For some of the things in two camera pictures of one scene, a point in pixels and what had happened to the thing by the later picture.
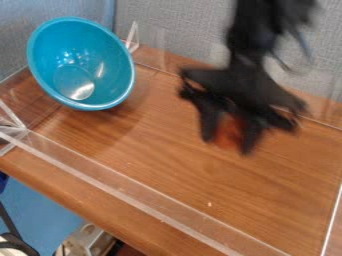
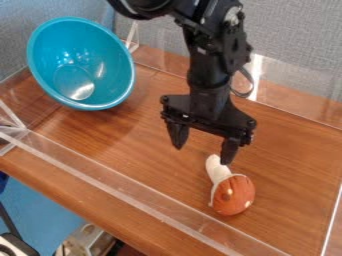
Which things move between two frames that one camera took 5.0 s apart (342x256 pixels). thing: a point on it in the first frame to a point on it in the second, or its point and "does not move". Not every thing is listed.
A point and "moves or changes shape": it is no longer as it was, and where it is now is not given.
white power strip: (91, 241) does not move
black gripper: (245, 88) to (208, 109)
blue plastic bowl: (82, 63) does not move
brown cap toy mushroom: (228, 133) moves or changes shape
